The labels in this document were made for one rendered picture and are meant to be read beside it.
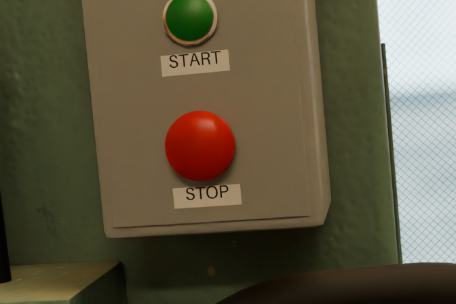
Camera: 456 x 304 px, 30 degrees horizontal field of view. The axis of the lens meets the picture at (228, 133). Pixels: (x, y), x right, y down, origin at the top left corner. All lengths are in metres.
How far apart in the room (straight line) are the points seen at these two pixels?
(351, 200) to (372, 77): 0.06
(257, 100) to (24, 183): 0.15
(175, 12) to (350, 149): 0.12
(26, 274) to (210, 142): 0.13
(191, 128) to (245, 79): 0.03
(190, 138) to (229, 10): 0.06
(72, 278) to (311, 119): 0.14
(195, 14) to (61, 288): 0.14
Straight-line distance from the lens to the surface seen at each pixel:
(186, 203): 0.37
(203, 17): 0.36
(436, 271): 0.39
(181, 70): 0.37
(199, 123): 0.36
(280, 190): 0.37
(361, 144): 0.42
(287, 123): 0.36
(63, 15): 0.45
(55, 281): 0.41
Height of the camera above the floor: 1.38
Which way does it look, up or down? 3 degrees down
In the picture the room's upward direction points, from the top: 5 degrees counter-clockwise
